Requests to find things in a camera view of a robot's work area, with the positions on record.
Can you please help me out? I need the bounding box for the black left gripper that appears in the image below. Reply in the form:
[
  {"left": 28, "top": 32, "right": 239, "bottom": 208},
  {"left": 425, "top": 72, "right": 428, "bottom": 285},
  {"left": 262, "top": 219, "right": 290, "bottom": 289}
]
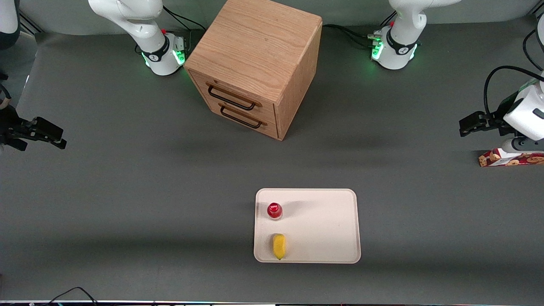
[{"left": 459, "top": 111, "right": 517, "bottom": 137}]

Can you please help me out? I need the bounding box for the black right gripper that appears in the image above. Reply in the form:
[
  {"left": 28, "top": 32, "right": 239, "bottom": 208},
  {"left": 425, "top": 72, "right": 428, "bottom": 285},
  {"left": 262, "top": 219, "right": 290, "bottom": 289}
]
[{"left": 0, "top": 106, "right": 67, "bottom": 151}]

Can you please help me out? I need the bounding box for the red tartan cookie box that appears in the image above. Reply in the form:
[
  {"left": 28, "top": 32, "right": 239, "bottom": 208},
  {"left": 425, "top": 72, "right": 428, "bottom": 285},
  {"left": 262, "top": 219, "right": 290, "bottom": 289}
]
[{"left": 478, "top": 148, "right": 544, "bottom": 167}]

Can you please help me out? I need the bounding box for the beige plastic tray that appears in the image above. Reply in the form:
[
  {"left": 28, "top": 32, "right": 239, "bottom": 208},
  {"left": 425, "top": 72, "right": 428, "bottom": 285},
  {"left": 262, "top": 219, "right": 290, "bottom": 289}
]
[{"left": 254, "top": 188, "right": 361, "bottom": 264}]

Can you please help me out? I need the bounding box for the grey table mat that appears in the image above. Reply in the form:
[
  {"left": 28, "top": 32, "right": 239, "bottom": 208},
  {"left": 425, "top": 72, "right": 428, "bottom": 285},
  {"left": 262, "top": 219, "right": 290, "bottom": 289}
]
[{"left": 0, "top": 16, "right": 544, "bottom": 303}]

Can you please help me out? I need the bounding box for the wooden drawer front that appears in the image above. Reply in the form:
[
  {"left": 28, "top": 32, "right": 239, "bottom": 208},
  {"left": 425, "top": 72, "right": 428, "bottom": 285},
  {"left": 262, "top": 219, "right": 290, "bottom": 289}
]
[
  {"left": 199, "top": 99, "right": 279, "bottom": 140},
  {"left": 189, "top": 71, "right": 278, "bottom": 125}
]

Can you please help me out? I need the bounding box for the yellow lemon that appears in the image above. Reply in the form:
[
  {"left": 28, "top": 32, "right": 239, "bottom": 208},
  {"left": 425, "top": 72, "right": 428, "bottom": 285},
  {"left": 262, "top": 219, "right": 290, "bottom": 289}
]
[{"left": 272, "top": 233, "right": 286, "bottom": 260}]

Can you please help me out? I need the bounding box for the wooden drawer cabinet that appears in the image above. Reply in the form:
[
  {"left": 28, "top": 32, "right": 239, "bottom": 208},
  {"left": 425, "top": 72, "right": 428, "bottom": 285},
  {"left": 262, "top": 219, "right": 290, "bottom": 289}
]
[{"left": 184, "top": 0, "right": 323, "bottom": 141}]

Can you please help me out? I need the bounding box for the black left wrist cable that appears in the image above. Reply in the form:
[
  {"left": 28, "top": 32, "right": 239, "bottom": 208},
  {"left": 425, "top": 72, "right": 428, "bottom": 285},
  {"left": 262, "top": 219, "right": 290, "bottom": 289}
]
[{"left": 484, "top": 65, "right": 544, "bottom": 116}]

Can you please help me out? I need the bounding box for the thin black table edge cable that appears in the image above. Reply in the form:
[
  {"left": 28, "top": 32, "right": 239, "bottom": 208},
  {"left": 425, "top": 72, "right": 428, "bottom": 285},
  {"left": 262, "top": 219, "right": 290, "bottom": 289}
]
[{"left": 40, "top": 287, "right": 99, "bottom": 306}]

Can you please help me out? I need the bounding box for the black left arm base cable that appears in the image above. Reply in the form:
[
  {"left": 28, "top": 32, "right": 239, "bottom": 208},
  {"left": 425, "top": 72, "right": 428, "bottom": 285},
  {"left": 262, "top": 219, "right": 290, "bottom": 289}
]
[{"left": 322, "top": 23, "right": 385, "bottom": 48}]

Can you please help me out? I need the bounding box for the black arm base cable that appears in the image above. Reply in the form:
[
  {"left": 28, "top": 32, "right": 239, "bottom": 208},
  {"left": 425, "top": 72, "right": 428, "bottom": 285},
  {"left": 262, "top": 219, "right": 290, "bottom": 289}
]
[
  {"left": 322, "top": 23, "right": 385, "bottom": 48},
  {"left": 163, "top": 6, "right": 207, "bottom": 33}
]

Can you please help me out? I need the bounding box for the black right arm base cable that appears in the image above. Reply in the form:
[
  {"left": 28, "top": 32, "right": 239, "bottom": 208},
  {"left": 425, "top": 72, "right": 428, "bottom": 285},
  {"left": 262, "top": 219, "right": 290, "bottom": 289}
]
[{"left": 163, "top": 6, "right": 207, "bottom": 33}]

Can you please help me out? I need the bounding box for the black drawer handle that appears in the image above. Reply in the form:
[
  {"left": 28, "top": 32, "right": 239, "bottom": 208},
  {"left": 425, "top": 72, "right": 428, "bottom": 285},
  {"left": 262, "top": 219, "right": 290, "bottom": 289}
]
[
  {"left": 219, "top": 103, "right": 266, "bottom": 129},
  {"left": 207, "top": 82, "right": 261, "bottom": 111}
]

